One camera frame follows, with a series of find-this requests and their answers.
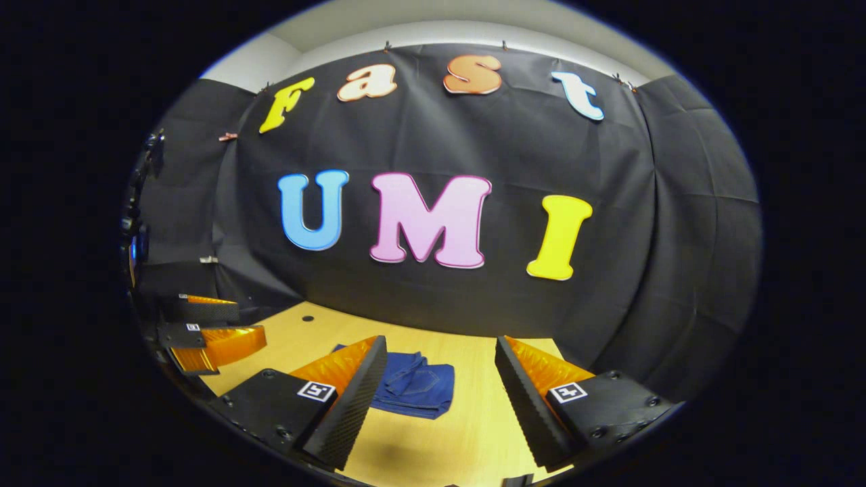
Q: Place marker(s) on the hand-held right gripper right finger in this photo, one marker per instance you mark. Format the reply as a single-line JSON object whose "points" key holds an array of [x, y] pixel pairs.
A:
{"points": [[528, 406]]}

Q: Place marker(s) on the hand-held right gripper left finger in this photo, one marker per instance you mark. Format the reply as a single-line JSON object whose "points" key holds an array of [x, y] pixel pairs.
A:
{"points": [[355, 399]]}

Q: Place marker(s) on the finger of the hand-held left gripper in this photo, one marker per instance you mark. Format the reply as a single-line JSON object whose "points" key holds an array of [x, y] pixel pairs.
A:
{"points": [[223, 345], [203, 311]]}

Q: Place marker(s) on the blue denim jeans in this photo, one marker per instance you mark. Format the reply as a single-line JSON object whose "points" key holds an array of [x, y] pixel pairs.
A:
{"points": [[419, 387]]}

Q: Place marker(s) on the dark device with blue light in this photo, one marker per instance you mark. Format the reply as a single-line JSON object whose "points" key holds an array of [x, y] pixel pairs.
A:
{"points": [[137, 251]]}

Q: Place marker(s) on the black backdrop cloth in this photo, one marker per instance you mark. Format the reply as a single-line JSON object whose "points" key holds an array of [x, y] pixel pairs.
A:
{"points": [[440, 135]]}

